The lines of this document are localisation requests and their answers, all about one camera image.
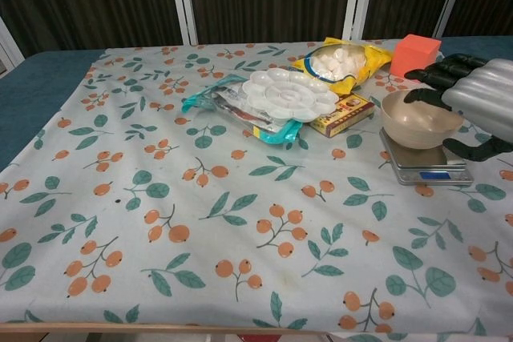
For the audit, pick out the yellow bag of white candies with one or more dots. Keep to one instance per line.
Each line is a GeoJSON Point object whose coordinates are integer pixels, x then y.
{"type": "Point", "coordinates": [340, 63]}

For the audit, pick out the beige bowl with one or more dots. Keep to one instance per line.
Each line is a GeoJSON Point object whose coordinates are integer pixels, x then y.
{"type": "Point", "coordinates": [417, 125]}

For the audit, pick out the white plastic paint palette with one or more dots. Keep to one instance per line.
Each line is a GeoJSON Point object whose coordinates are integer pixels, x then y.
{"type": "Point", "coordinates": [286, 93]}

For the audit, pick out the fruit print tablecloth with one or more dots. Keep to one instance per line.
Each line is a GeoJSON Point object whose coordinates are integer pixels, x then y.
{"type": "Point", "coordinates": [240, 214]}

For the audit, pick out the teal clear plastic snack bag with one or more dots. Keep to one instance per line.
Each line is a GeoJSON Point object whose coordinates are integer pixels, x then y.
{"type": "Point", "coordinates": [240, 111]}

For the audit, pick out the orange cube block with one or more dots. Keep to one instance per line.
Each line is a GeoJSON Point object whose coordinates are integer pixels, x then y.
{"type": "Point", "coordinates": [413, 57]}

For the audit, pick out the silver digital kitchen scale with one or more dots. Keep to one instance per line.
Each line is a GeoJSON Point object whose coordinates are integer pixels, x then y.
{"type": "Point", "coordinates": [421, 162]}

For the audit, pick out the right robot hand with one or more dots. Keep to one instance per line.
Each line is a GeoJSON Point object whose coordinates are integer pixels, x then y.
{"type": "Point", "coordinates": [477, 89]}

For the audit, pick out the red and yellow box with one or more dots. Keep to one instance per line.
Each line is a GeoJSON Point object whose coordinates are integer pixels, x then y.
{"type": "Point", "coordinates": [346, 115]}

